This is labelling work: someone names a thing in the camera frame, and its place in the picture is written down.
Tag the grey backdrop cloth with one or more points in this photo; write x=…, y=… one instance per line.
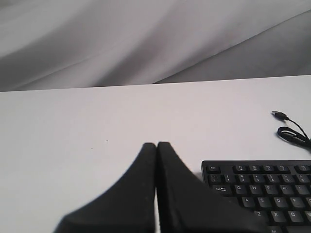
x=54, y=44

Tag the black acer keyboard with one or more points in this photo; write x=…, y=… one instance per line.
x=278, y=192

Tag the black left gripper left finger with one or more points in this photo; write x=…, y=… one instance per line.
x=126, y=207

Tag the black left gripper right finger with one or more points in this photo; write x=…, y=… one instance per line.
x=186, y=205

